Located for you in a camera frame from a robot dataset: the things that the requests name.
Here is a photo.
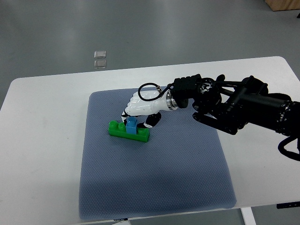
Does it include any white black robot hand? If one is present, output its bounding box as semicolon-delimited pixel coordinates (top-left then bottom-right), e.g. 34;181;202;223
121;90;178;128

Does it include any small blue block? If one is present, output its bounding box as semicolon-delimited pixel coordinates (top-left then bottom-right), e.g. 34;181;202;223
126;117;137;135

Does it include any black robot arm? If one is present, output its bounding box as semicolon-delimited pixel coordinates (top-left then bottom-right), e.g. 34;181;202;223
169;74;300;161

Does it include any long green block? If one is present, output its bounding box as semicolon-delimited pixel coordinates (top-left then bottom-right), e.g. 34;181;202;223
108;120;150;143

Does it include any lower metal floor plate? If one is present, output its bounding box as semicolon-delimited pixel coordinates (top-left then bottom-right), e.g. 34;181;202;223
94;59;107;69

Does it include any metal floor plate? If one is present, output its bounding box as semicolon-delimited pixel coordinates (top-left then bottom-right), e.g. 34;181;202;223
94;50;106;59
94;59;107;69

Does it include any upper metal floor plate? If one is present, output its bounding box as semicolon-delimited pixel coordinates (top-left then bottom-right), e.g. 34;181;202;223
94;50;106;59

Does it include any blue-grey foam mat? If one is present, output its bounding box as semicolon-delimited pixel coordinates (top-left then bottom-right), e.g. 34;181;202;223
79;89;236;220

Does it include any black label under table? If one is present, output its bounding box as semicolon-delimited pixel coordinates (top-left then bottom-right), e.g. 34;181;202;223
114;218;128;222

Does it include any white table leg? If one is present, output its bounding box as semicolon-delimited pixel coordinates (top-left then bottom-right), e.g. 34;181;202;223
240;207;256;225

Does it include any wooden box corner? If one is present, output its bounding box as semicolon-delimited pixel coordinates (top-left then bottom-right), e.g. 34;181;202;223
265;0;300;11

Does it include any black table control panel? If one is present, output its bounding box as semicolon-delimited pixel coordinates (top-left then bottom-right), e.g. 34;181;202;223
276;201;300;209

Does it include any black cable loop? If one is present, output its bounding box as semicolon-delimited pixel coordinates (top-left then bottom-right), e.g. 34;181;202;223
137;83;175;102

